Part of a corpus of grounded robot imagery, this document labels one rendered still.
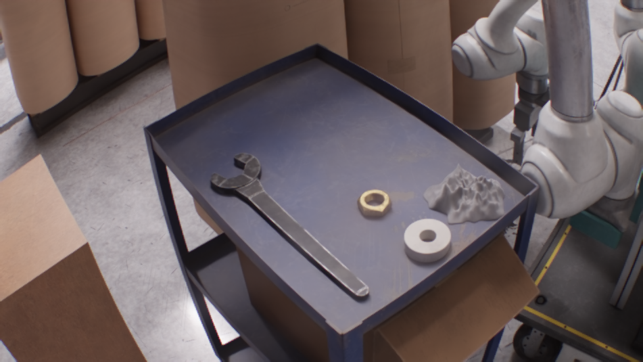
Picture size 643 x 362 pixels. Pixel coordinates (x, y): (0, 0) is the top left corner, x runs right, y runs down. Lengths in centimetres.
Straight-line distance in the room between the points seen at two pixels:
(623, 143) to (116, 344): 111
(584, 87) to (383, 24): 87
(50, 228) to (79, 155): 188
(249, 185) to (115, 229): 143
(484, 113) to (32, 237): 174
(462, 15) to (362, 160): 107
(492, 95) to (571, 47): 134
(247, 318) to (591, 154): 81
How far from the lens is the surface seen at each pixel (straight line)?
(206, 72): 160
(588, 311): 171
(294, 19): 154
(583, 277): 178
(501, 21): 124
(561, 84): 108
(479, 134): 266
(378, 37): 182
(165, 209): 139
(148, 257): 234
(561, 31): 104
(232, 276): 151
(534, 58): 138
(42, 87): 305
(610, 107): 124
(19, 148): 335
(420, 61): 193
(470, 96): 231
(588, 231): 139
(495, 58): 128
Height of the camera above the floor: 161
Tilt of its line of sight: 41 degrees down
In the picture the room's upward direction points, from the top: 5 degrees counter-clockwise
